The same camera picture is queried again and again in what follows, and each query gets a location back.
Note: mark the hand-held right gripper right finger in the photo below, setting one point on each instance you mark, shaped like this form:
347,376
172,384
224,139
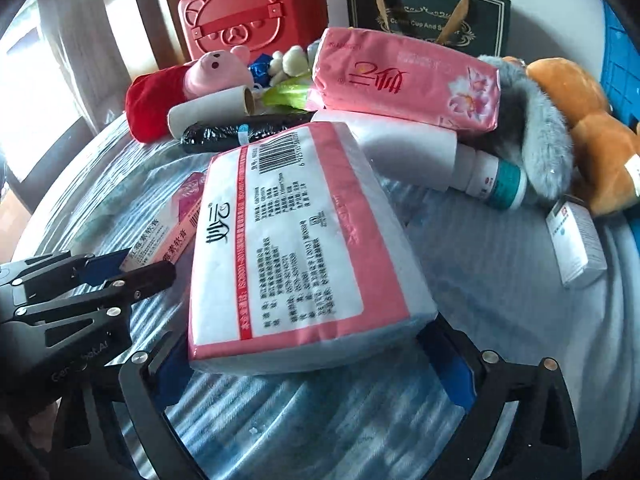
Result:
447,360

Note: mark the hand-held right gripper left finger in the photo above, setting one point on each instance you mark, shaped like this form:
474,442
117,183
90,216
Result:
167,370

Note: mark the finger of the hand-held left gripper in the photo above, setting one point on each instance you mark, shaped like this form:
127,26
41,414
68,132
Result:
102,266
147,280

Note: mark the pink ointment box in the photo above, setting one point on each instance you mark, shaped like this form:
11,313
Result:
170,230

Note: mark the pink soft tissue pack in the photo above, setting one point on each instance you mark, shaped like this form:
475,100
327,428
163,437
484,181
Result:
300,260
390,75

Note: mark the blue plastic crate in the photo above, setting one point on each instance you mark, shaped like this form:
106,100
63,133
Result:
622,60

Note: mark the grey striped bed sheet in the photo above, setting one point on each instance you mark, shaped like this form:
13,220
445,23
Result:
500,310

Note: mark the black bag roll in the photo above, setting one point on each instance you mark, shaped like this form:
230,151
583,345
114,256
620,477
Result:
220,135

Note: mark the white medicine box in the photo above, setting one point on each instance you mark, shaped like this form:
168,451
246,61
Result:
575,245

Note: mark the pink pig plush red dress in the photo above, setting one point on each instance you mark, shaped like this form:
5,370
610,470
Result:
150,100

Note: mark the cardboard paper roll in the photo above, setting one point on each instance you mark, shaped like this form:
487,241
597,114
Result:
200,110

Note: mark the white bottle teal band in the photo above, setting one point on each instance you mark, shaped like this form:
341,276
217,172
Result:
507,180
400,145

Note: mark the small blue toy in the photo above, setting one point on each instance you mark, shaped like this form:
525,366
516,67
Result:
260,67

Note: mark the grey plush toy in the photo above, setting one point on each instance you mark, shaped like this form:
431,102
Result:
540,130

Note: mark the small white plush toy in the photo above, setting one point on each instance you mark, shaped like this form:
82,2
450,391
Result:
292,60

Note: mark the brown teddy bear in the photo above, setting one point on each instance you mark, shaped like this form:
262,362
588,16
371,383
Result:
600,145

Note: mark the red bear suitcase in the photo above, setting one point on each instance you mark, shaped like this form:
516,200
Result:
250,15

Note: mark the black gift bag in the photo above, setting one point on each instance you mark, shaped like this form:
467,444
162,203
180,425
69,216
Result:
425,10

